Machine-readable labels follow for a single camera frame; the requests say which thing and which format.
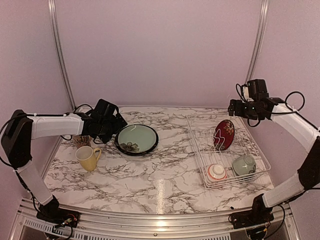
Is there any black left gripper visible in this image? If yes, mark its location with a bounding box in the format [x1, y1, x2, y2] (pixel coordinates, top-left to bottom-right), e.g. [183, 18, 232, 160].
[97, 112, 128, 144]

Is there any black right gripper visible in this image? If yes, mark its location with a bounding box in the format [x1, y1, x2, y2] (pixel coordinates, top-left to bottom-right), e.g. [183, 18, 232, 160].
[228, 99, 262, 120]

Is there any pale green plate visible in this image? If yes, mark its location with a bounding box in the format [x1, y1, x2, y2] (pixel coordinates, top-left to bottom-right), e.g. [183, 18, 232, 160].
[117, 125, 156, 154]

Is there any black striped rim plate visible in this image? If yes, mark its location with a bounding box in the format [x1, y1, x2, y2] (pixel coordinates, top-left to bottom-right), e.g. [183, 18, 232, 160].
[114, 124, 160, 156]

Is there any red floral plate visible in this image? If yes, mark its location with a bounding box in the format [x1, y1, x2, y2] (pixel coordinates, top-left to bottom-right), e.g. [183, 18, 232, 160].
[213, 119, 235, 151]

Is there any white coral pattern mug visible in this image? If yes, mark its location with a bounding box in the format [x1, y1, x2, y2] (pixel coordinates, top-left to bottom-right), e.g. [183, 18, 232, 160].
[72, 135, 91, 149]

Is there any yellow ceramic mug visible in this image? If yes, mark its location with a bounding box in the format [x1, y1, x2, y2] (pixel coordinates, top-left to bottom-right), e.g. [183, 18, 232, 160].
[75, 146, 102, 172]

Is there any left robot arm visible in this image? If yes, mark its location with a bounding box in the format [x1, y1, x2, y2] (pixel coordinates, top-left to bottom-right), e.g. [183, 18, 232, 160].
[0, 99, 127, 223]

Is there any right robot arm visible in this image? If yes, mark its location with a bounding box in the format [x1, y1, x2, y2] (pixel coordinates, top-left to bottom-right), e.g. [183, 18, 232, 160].
[228, 79, 320, 224]

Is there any pale green bowl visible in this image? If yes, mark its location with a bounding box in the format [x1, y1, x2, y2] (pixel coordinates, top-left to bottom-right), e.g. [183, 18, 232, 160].
[232, 154, 257, 176]

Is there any white red patterned bowl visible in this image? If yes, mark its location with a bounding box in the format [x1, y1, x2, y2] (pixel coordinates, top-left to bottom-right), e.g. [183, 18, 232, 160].
[206, 163, 227, 183]

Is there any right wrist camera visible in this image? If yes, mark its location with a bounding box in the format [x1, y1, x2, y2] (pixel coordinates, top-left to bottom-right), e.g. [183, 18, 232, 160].
[240, 84, 250, 101]

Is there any white wire dish rack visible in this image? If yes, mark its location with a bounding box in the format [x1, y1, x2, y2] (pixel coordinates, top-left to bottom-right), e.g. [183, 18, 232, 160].
[186, 113, 271, 189]

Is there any right aluminium frame post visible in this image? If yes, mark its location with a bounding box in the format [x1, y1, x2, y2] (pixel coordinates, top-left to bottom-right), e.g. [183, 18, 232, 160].
[245, 0, 270, 83]

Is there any aluminium frame post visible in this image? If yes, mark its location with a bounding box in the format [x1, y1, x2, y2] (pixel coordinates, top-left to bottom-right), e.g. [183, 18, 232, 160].
[245, 0, 270, 83]
[48, 0, 76, 110]

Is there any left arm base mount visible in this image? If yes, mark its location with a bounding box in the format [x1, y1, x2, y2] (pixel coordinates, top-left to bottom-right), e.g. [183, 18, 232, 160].
[36, 195, 80, 228]

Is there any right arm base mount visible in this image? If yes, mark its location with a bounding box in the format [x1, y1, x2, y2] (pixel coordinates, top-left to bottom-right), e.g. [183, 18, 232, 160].
[228, 194, 274, 229]

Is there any front aluminium table rail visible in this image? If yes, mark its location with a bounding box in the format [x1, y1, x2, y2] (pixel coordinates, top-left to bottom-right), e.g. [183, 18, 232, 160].
[14, 203, 298, 240]

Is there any left aluminium frame post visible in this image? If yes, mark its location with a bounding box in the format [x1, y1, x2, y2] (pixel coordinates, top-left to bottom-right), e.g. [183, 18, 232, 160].
[48, 0, 76, 110]

